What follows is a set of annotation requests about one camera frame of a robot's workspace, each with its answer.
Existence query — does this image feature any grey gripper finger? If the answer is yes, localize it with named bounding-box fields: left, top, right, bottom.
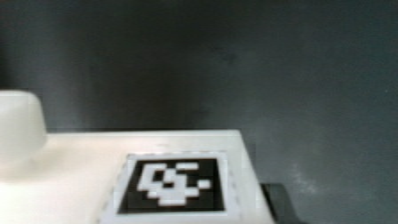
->
left=261, top=183, right=305, bottom=224

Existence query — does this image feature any white drawer tray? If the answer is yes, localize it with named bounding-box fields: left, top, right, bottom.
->
left=0, top=90, right=277, bottom=224

